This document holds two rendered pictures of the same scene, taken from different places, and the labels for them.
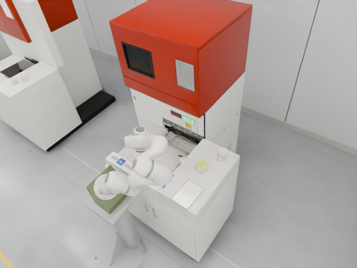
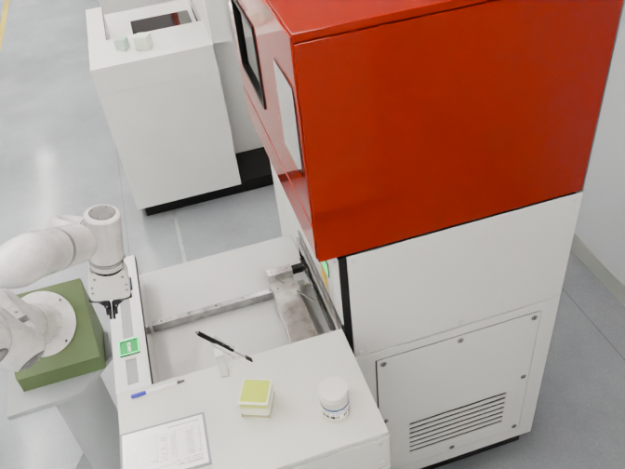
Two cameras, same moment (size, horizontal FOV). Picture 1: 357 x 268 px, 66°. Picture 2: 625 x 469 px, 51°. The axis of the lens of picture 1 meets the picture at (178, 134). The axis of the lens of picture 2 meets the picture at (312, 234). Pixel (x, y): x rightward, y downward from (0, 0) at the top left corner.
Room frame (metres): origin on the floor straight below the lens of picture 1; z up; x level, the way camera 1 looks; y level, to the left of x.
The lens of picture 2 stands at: (0.59, -0.88, 2.32)
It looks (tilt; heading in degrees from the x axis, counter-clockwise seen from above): 40 degrees down; 37
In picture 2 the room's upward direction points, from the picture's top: 7 degrees counter-clockwise
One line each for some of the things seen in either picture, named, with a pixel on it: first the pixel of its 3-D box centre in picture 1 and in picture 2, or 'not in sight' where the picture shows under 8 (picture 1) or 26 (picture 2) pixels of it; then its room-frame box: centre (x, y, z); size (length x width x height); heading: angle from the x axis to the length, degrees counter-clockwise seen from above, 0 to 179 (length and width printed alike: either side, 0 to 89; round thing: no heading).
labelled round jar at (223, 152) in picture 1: (223, 155); (334, 399); (1.34, -0.33, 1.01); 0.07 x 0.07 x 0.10
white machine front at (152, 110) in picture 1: (166, 115); (302, 224); (1.85, 0.09, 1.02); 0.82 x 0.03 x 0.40; 49
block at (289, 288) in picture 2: (171, 137); (285, 289); (1.68, 0.06, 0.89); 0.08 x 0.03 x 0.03; 139
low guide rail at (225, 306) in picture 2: not in sight; (230, 304); (1.59, 0.22, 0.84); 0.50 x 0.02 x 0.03; 139
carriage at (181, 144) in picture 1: (178, 143); (293, 313); (1.63, 0.00, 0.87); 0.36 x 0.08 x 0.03; 49
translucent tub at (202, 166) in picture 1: (202, 166); (257, 398); (1.26, -0.15, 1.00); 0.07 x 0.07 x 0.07; 25
